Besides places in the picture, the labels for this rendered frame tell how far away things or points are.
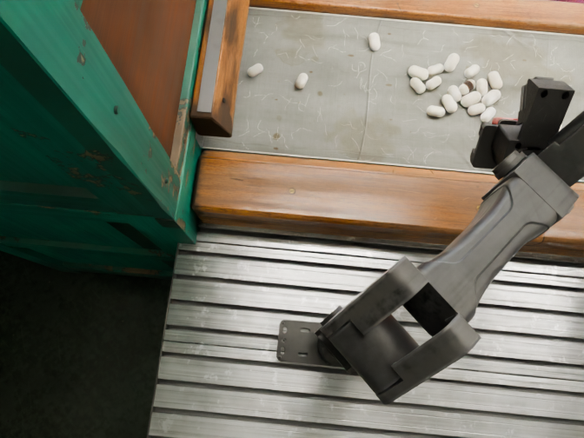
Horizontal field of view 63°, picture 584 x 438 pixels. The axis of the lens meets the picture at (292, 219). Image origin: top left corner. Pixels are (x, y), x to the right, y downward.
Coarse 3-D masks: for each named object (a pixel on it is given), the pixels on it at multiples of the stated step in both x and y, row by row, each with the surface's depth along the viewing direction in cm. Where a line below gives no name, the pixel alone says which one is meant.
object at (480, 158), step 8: (480, 128) 66; (488, 128) 65; (496, 128) 65; (480, 136) 66; (488, 136) 66; (480, 144) 66; (488, 144) 66; (472, 152) 69; (480, 152) 67; (488, 152) 67; (520, 152) 61; (472, 160) 68; (480, 160) 68; (488, 160) 68; (496, 160) 66; (480, 168) 68; (488, 168) 68
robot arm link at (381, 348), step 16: (384, 320) 44; (336, 336) 45; (352, 336) 44; (368, 336) 44; (384, 336) 44; (400, 336) 44; (352, 352) 44; (368, 352) 44; (384, 352) 43; (400, 352) 43; (368, 368) 44; (384, 368) 43; (368, 384) 45; (384, 384) 43
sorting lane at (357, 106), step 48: (288, 48) 90; (336, 48) 91; (384, 48) 91; (432, 48) 91; (480, 48) 91; (528, 48) 91; (576, 48) 91; (240, 96) 88; (288, 96) 88; (336, 96) 88; (384, 96) 88; (432, 96) 88; (576, 96) 89; (240, 144) 85; (288, 144) 85; (336, 144) 85; (384, 144) 86; (432, 144) 86
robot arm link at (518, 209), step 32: (512, 192) 48; (544, 192) 50; (480, 224) 46; (512, 224) 46; (544, 224) 48; (448, 256) 43; (480, 256) 44; (512, 256) 45; (384, 288) 41; (416, 288) 40; (448, 288) 41; (480, 288) 42; (352, 320) 43; (416, 320) 45; (448, 320) 41; (416, 352) 41; (448, 352) 39; (416, 384) 41
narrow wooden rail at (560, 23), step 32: (256, 0) 91; (288, 0) 90; (320, 0) 90; (352, 0) 90; (384, 0) 91; (416, 0) 91; (448, 0) 91; (480, 0) 91; (512, 0) 91; (544, 0) 91; (576, 32) 91
